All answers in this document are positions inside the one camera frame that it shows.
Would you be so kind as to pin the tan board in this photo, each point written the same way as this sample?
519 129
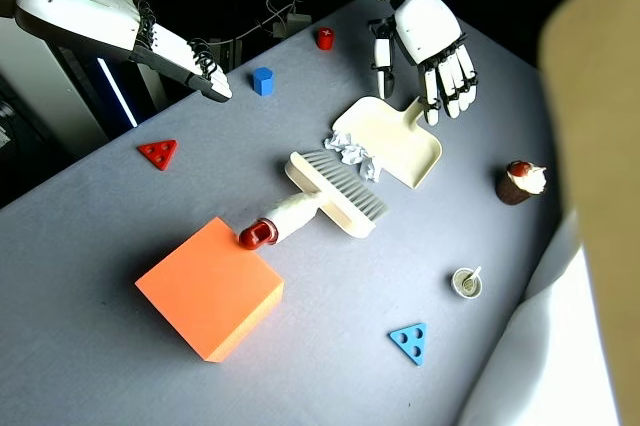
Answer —
600 96

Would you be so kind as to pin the white paper ball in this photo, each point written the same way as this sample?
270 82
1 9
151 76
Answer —
337 140
370 170
354 153

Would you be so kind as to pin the grey table cloth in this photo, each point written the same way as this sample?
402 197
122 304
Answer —
350 296

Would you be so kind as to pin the white frame post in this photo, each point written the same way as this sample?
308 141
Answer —
120 96

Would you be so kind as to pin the toy cupcake brown wrapper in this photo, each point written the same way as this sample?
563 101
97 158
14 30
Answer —
517 186

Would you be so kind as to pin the red triangle block with holes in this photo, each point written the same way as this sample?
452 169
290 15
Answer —
159 153

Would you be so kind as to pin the small white spoon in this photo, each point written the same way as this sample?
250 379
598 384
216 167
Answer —
475 275

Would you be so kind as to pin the small toy bowl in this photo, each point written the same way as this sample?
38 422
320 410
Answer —
467 286

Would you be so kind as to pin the blue hexagonal block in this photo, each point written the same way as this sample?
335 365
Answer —
263 81

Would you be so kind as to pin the cream plastic dustpan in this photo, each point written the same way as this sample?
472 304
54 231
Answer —
395 141

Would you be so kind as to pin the large orange block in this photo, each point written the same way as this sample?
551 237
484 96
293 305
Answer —
210 286

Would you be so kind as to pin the white sheet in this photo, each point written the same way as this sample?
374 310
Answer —
540 346

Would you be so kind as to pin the blue triangle block with holes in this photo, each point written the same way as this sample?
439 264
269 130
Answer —
412 346

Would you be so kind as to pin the red cylinder block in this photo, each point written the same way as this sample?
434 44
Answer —
325 39

